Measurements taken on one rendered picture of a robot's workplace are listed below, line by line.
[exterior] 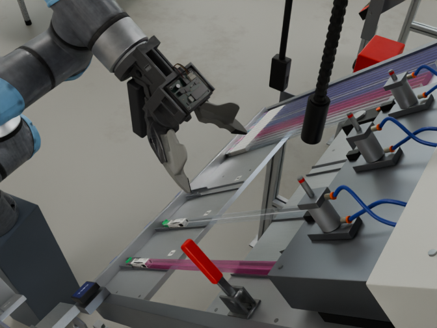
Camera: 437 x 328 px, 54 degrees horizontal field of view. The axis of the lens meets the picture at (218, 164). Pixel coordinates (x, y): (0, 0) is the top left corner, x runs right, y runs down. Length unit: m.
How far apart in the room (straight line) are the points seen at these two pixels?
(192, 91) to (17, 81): 0.24
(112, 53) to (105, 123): 1.71
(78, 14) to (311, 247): 0.43
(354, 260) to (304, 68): 2.33
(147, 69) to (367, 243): 0.37
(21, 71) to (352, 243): 0.49
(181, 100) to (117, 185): 1.45
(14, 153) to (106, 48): 0.63
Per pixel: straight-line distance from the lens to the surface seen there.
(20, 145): 1.21
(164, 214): 0.98
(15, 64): 0.68
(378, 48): 1.45
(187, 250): 0.50
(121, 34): 0.63
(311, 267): 0.41
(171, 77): 0.60
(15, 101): 0.67
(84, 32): 0.65
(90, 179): 2.07
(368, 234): 0.41
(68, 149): 2.24
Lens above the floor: 1.52
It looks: 48 degrees down
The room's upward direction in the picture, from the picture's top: straight up
